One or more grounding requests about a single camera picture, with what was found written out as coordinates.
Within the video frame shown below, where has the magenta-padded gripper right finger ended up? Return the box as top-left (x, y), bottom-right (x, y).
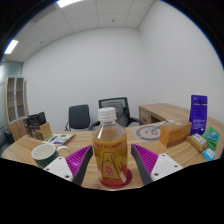
top-left (130, 143), bottom-right (184, 187)

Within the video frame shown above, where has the large rectangular ceiling light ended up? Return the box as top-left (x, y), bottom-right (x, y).
top-left (55, 0), bottom-right (84, 9)

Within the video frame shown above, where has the purple standing package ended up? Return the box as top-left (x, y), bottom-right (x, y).
top-left (189, 94), bottom-right (208, 136)

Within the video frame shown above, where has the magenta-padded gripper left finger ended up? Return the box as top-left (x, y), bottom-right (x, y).
top-left (42, 144), bottom-right (94, 187)

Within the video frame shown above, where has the orange wooden box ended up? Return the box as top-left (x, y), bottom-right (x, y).
top-left (159, 120), bottom-right (193, 149)

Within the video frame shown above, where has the round grey printed mat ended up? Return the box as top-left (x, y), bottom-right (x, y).
top-left (134, 123), bottom-right (171, 142)

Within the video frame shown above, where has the white printed leaflet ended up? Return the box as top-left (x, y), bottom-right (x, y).
top-left (42, 133), bottom-right (76, 147)

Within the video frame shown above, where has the black solid-back office chair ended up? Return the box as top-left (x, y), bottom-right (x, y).
top-left (64, 104), bottom-right (93, 132)

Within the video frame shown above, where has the black gift box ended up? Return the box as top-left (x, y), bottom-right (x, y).
top-left (25, 111), bottom-right (47, 138)

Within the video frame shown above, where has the small tan box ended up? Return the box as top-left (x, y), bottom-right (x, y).
top-left (186, 132), bottom-right (209, 153)

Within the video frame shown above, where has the yellow tea drink bottle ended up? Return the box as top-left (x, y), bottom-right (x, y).
top-left (91, 106), bottom-right (129, 186)

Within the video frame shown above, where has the wooden side desk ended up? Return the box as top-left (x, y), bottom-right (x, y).
top-left (138, 102), bottom-right (201, 126)

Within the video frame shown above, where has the wooden shelf unit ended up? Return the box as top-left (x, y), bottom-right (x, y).
top-left (3, 76), bottom-right (29, 141)

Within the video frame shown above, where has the black mesh-back office chair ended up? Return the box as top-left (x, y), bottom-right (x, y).
top-left (91, 96), bottom-right (143, 129)

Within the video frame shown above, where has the small blue box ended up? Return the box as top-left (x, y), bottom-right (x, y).
top-left (202, 147), bottom-right (217, 162)

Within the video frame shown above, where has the ceiling air vent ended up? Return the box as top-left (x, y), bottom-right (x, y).
top-left (29, 3), bottom-right (58, 24)

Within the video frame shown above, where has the brown cardboard box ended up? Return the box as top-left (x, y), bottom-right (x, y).
top-left (32, 122), bottom-right (54, 141)

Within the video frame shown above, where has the small rectangular ceiling light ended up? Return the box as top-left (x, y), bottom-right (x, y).
top-left (3, 39), bottom-right (20, 55)

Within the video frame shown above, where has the green flat package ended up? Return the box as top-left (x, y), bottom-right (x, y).
top-left (201, 126), bottom-right (221, 150)

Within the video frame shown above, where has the green white-lined mug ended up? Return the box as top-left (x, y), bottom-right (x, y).
top-left (31, 143), bottom-right (72, 169)

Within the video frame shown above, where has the flat round red coaster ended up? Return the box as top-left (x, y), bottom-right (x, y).
top-left (99, 168), bottom-right (133, 190)

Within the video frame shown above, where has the dark sofa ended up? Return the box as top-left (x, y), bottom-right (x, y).
top-left (3, 128), bottom-right (15, 144)

